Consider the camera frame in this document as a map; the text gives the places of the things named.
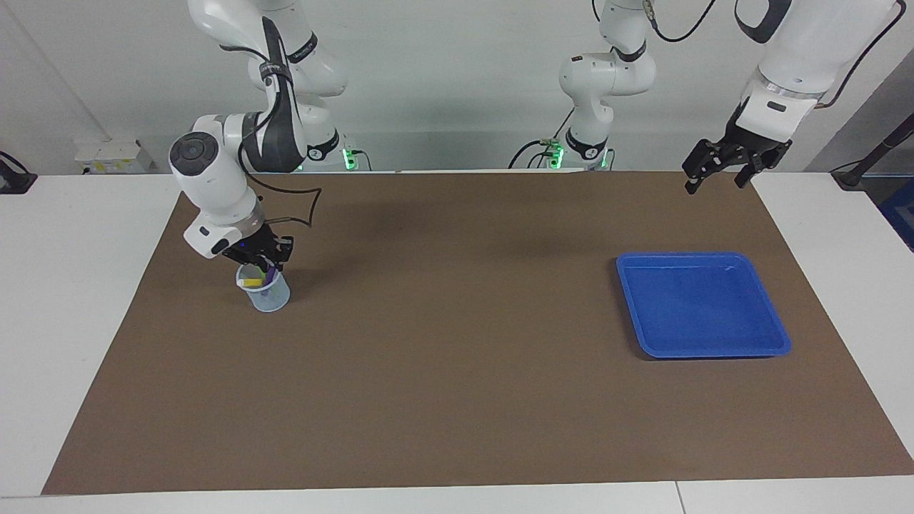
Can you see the white wall socket box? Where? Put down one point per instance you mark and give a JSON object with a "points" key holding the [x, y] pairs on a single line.
{"points": [[107, 155]]}

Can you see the black stand pole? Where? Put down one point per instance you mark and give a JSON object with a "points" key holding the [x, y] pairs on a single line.
{"points": [[875, 153]]}

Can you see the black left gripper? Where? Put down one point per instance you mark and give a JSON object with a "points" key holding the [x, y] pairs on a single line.
{"points": [[753, 146]]}

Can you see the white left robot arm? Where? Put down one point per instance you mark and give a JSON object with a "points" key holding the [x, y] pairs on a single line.
{"points": [[607, 75]]}

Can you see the black table clamp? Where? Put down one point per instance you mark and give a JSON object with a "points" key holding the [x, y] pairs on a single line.
{"points": [[14, 182]]}

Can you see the blue object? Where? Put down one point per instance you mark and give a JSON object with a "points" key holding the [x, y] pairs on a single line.
{"points": [[901, 214]]}

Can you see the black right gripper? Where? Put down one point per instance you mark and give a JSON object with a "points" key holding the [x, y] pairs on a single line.
{"points": [[258, 246]]}

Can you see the purple pen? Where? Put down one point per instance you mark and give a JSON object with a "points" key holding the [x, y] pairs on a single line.
{"points": [[269, 284]]}

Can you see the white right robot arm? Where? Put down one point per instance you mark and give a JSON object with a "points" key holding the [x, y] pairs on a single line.
{"points": [[214, 171]]}

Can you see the yellow pen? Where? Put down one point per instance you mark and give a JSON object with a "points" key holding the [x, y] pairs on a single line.
{"points": [[251, 283]]}

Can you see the brown table mat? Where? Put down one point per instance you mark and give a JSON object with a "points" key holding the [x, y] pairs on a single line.
{"points": [[443, 357]]}

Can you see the blue plastic tray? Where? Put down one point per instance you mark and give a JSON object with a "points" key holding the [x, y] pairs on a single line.
{"points": [[703, 307]]}

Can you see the light blue mesh cup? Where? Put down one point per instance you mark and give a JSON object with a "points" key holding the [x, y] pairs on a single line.
{"points": [[271, 300]]}

